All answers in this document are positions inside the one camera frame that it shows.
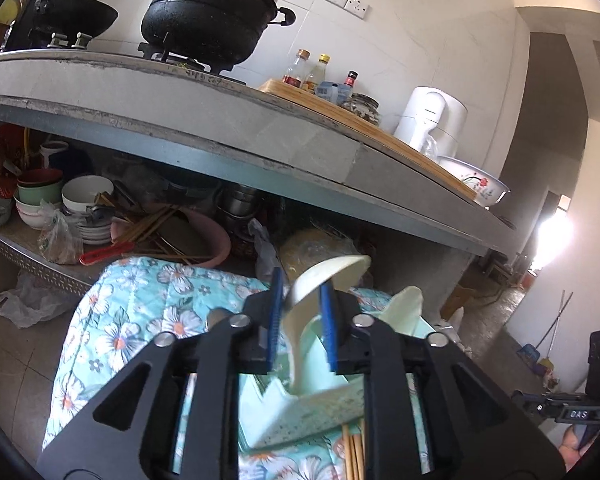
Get crumpled white plastic bag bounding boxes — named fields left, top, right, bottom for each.
left=0, top=272, right=81, bottom=330

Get pink plastic basin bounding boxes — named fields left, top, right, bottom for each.
left=111, top=207, right=232, bottom=268

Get black wok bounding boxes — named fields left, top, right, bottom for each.
left=27, top=0, right=120, bottom=41

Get person's right hand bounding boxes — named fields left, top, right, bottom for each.
left=557, top=422, right=598, bottom=468

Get broom and dustpan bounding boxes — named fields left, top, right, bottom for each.
left=517, top=290, right=576, bottom=376

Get cardboard box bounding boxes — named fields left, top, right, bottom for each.
left=440, top=280, right=486, bottom=321

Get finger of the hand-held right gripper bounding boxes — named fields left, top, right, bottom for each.
left=510, top=390, right=543, bottom=418

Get yellowish plastic bag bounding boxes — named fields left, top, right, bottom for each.
left=277, top=227, right=366, bottom=281

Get clear plastic bag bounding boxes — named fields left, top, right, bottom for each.
left=36, top=205, right=85, bottom=266

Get red handled utensil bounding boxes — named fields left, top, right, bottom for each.
left=79, top=241, right=137, bottom=266

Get white plastic soup spoon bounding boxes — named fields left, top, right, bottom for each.
left=284, top=255, right=372, bottom=395
left=380, top=286, right=425, bottom=338

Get bundle of wooden chopsticks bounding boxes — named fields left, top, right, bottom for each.
left=341, top=419, right=367, bottom=480

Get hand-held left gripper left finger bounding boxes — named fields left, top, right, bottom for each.
left=37, top=266, right=287, bottom=480

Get floral turquoise blanket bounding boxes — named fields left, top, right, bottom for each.
left=42, top=255, right=431, bottom=480

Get white floral enamel basin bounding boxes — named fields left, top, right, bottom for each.
left=437, top=156, right=511, bottom=207

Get white mug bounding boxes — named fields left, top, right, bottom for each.
left=40, top=141, right=70, bottom=168

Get pile of bowls and plates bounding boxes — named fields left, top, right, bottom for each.
left=0, top=167, right=116, bottom=246

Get gas stove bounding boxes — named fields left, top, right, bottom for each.
left=30, top=30, right=248, bottom=86

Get blue packet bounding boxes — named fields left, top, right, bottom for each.
left=315, top=81, right=351, bottom=106

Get wooden cutting board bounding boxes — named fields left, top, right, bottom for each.
left=257, top=78, right=478, bottom=201

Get white electric kettle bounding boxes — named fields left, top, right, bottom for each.
left=393, top=86, right=468, bottom=158

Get clear sauce bottle yellow cap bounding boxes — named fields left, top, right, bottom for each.
left=302, top=53, right=329, bottom=93

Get black cooking pot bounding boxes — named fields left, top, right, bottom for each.
left=140, top=0, right=297, bottom=67

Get green star-holed utensil holder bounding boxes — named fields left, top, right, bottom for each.
left=237, top=310, right=431, bottom=453

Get concrete kitchen counter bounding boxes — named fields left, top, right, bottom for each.
left=0, top=52, right=531, bottom=311

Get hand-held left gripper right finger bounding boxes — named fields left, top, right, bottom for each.
left=319, top=282, right=566, bottom=480

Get clear sauce bottle gold cap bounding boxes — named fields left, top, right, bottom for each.
left=282, top=49, right=311, bottom=88

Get stacked steel pots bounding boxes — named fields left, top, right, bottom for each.
left=215, top=185, right=266, bottom=233

